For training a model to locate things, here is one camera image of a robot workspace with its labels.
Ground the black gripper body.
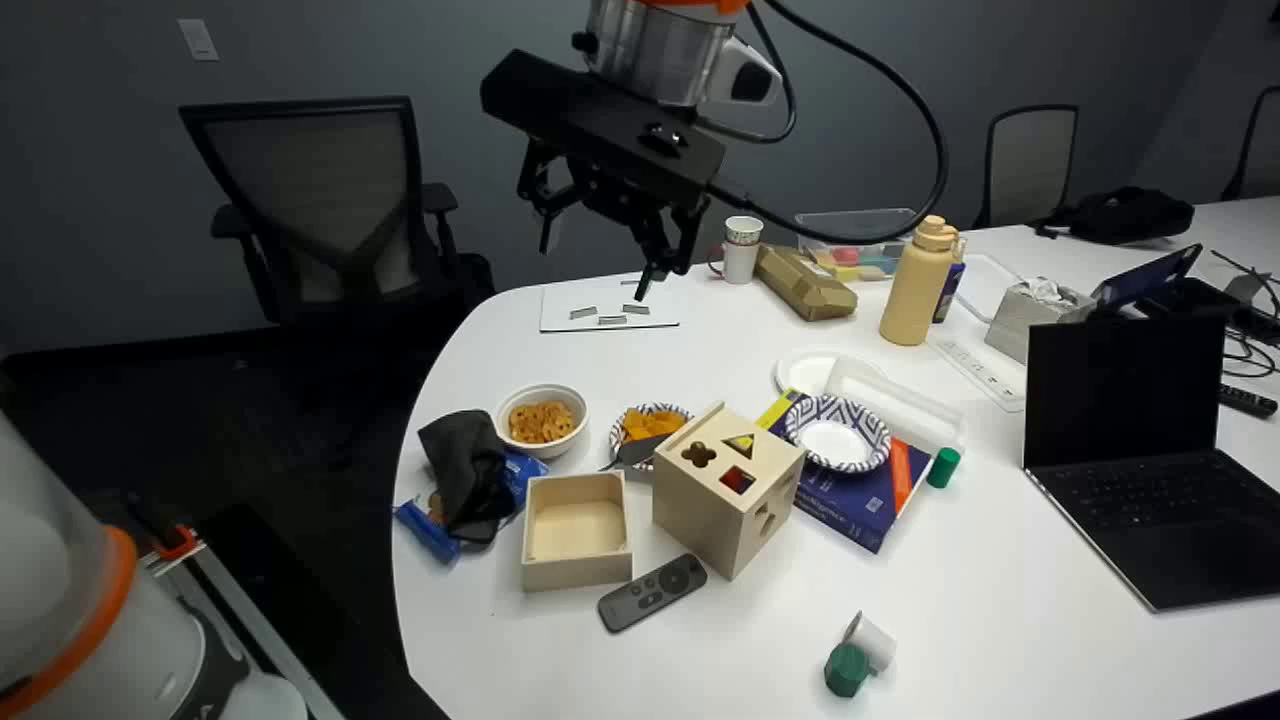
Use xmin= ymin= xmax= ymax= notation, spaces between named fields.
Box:
xmin=480 ymin=53 xmax=725 ymax=220

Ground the black towel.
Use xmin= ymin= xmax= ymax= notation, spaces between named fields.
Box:
xmin=418 ymin=408 xmax=517 ymax=548

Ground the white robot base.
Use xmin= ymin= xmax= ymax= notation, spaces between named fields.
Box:
xmin=0 ymin=414 xmax=313 ymax=720

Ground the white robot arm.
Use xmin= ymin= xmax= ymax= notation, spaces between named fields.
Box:
xmin=480 ymin=0 xmax=797 ymax=297

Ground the white lidded jar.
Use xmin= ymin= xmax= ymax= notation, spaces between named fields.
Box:
xmin=718 ymin=215 xmax=762 ymax=284

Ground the white flat board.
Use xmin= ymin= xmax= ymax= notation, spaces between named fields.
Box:
xmin=538 ymin=279 xmax=678 ymax=336

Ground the tan rectangular box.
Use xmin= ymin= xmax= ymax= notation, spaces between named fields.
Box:
xmin=757 ymin=245 xmax=855 ymax=321

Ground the patterned bowl with orange food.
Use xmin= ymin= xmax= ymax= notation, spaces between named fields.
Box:
xmin=610 ymin=403 xmax=687 ymax=469

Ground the white round plate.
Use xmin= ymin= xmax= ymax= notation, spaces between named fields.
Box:
xmin=770 ymin=354 xmax=834 ymax=396

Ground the black mesh office chair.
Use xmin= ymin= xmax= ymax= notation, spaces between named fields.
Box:
xmin=181 ymin=97 xmax=496 ymax=336

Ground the white bowl with snacks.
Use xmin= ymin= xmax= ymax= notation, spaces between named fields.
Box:
xmin=496 ymin=386 xmax=588 ymax=462

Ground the tan squeeze bottle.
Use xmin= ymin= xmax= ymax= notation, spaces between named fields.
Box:
xmin=878 ymin=215 xmax=959 ymax=348

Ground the blue patterned paper bowl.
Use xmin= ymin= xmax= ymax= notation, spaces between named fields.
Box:
xmin=783 ymin=396 xmax=891 ymax=474

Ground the wooden shape sorter cube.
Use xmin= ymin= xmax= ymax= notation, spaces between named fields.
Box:
xmin=651 ymin=403 xmax=802 ymax=580

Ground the open wooden box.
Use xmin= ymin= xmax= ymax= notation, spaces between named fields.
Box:
xmin=518 ymin=474 xmax=630 ymax=593

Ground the dark blue book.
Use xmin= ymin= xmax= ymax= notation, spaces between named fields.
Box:
xmin=797 ymin=442 xmax=933 ymax=554

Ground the small green cylinder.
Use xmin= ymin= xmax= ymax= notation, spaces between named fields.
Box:
xmin=929 ymin=447 xmax=959 ymax=488

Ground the grey far office chair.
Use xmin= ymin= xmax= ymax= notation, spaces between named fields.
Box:
xmin=977 ymin=104 xmax=1079 ymax=229

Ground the grey remote control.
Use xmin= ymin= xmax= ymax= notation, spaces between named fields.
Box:
xmin=596 ymin=554 xmax=708 ymax=632

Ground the white box container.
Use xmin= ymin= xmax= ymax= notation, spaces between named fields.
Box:
xmin=985 ymin=279 xmax=1093 ymax=365

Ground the blue snack bag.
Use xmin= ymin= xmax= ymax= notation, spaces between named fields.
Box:
xmin=393 ymin=453 xmax=547 ymax=566

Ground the black bag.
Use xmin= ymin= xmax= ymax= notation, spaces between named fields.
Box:
xmin=1034 ymin=189 xmax=1197 ymax=245

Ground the green white cup lying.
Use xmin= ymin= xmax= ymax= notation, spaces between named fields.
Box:
xmin=824 ymin=613 xmax=897 ymax=701

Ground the black laptop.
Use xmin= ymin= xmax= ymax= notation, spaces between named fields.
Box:
xmin=1025 ymin=321 xmax=1280 ymax=613

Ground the blue tablet device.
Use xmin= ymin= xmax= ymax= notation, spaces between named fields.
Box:
xmin=1093 ymin=245 xmax=1201 ymax=313

